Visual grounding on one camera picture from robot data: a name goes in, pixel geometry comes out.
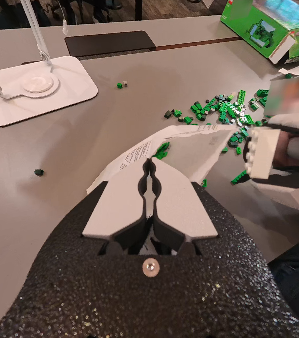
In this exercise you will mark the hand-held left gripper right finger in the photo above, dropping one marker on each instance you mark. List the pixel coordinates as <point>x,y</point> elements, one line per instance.
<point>181,208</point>

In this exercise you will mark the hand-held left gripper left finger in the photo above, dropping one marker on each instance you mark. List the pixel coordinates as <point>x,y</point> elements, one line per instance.
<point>112,208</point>

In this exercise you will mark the white building plate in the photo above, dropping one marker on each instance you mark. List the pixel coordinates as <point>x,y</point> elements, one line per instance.
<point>264,153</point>

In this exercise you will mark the torn white paper bag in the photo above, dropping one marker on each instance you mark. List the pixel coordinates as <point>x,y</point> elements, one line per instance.
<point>191,147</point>

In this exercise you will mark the grey desk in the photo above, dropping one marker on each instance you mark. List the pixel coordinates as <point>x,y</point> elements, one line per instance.
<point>59,158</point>

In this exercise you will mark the black desk cover panel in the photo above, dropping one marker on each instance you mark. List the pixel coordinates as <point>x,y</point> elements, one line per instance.
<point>110,43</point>

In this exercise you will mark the green flat building plate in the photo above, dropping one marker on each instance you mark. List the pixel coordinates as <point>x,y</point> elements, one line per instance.
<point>239,177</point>

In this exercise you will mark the person's leg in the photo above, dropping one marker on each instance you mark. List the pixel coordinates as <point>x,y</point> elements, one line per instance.
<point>297,277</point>

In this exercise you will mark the pile of green building bricks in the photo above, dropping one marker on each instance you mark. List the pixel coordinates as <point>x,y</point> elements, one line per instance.
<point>218,111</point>

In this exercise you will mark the small dark green brick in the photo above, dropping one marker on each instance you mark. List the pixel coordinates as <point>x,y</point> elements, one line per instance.
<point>38,173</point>

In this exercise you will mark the green printed cardboard box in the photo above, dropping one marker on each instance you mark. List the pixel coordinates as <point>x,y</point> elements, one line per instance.
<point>242,29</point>

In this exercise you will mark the white lamp stand base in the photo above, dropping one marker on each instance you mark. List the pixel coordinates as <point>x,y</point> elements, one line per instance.
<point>67,84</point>

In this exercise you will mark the black chair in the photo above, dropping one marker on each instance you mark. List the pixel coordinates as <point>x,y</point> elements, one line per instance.
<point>102,12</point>

